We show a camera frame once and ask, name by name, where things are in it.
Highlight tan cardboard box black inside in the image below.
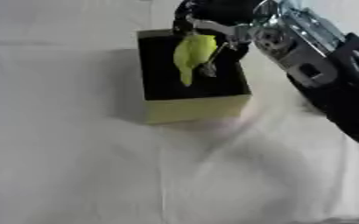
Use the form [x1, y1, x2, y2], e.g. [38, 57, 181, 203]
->
[137, 28, 253, 126]

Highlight yellow-green soft toy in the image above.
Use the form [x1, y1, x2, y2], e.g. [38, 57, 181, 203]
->
[172, 33, 220, 88]

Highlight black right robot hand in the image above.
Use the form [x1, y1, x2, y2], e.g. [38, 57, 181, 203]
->
[172, 0, 281, 79]

